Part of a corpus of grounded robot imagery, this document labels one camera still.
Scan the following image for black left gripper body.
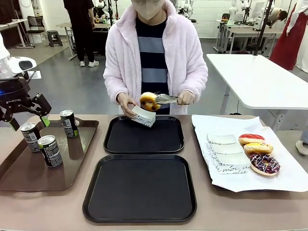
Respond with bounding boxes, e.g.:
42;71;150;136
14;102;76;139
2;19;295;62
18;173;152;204
0;76;33;113

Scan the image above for black drink can green rim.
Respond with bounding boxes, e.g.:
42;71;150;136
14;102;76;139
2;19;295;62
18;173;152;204
59;109;79;139
38;135;64;168
19;122;42;153

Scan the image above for white script-print paper donut box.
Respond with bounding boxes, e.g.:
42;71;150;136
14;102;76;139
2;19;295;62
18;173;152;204
208;142;245;156
206;133;238;146
212;153;252;175
131;105;157;129

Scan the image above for chocolate glazed golden donut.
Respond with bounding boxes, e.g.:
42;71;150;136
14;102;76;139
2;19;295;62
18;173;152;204
140;92;162;112

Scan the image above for silver metal tongs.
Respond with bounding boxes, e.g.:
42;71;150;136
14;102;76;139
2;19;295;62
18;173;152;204
154;92;180;105

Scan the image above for red glazed donut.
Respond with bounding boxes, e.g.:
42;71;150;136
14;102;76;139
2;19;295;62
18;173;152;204
238;133;265;146

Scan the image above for yellow glazed sprinkled donut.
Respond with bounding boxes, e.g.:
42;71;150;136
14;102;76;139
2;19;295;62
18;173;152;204
244;142;274;155

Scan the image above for purple chocolate sprinkled donut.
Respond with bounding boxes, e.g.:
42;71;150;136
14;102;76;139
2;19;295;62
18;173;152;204
249;153;282;177

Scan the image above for person's right forearm pink sleeve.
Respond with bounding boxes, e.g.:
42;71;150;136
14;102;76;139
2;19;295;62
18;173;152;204
103;67;132;103

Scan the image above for person's left forearm pink sleeve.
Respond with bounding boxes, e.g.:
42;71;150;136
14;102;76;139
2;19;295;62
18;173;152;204
179;64;209;99

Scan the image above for person's right hand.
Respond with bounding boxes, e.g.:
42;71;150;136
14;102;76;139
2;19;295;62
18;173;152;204
117;92;138;120

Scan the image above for person's left hand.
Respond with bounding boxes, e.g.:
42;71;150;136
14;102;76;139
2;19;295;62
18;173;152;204
177;90;196;106

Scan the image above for brown plastic tray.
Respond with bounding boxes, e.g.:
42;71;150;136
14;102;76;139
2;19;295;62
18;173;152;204
0;117;100;193

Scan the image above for grey step stool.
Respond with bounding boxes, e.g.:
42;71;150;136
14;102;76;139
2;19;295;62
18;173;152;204
47;30;64;48

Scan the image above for white side desk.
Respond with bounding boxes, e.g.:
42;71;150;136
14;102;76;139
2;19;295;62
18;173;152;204
0;18;34;49

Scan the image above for black office chair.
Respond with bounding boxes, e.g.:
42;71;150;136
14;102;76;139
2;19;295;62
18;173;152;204
26;15;47;40

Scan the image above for grey background table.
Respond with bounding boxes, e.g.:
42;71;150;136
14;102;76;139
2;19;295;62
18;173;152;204
56;22;111;61

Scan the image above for bystander in black clothes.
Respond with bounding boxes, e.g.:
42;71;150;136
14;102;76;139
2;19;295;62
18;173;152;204
63;0;100;67

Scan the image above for black square plastic tray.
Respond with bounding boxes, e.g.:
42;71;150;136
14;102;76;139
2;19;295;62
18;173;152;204
82;154;197;223
103;115;185;154

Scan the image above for person torso pink fleece jacket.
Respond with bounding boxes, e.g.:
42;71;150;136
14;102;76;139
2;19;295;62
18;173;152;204
103;0;209;116

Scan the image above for beige face mask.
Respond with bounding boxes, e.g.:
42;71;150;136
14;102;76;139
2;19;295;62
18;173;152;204
131;0;167;21

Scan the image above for white background workbench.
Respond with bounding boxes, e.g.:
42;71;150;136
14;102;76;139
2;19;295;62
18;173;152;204
215;19;284;54

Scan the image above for large white table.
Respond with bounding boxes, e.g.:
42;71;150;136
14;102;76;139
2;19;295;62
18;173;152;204
206;53;308;126

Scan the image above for black slanted pole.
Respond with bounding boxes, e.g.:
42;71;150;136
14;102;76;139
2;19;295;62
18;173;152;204
251;0;276;57

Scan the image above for white paper sheet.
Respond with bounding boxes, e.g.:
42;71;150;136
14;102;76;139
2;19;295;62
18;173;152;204
191;114;308;193

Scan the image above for bending bystander beige top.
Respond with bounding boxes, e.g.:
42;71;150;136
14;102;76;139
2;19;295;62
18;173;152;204
266;7;289;28

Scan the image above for bystander leg with white shoe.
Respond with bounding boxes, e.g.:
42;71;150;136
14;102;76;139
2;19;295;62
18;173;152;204
295;113;308;156

